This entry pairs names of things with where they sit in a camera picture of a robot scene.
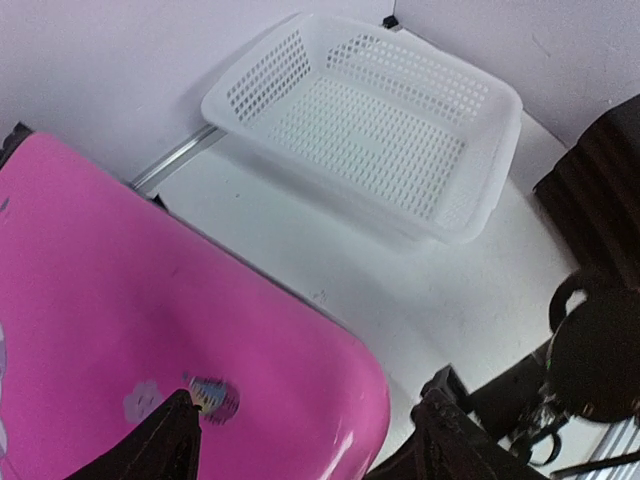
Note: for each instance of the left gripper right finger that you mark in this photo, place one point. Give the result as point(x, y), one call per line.
point(447, 444)

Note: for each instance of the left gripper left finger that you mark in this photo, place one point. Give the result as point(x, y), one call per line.
point(166, 445)

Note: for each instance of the pink hard-shell suitcase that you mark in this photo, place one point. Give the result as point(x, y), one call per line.
point(109, 305)

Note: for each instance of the white perforated plastic basket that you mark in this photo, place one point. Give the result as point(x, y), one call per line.
point(391, 130)

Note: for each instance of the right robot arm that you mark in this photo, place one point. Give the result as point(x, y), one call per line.
point(589, 368)

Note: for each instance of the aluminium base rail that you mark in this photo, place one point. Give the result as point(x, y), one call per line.
point(615, 457)

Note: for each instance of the black and pink drawer organizer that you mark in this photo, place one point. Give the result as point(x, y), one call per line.
point(591, 194)

